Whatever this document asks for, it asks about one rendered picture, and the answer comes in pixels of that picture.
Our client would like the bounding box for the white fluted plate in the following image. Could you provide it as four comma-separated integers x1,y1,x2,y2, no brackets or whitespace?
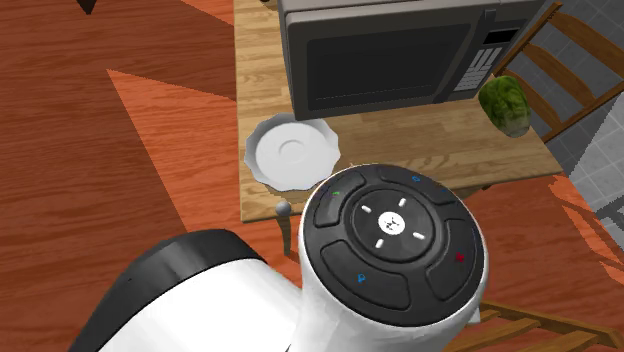
244,112,342,193

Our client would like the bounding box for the light wooden table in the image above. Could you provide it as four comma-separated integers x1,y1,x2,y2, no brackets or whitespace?
233,0,565,258

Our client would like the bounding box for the grey microwave oven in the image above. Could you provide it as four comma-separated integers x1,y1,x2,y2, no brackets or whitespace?
277,0,547,122

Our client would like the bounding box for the green lettuce head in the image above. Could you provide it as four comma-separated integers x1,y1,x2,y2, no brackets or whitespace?
477,74,533,139

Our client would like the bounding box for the brown wooden chair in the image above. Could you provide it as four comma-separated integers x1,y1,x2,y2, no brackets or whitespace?
442,299,624,352
492,0,624,144

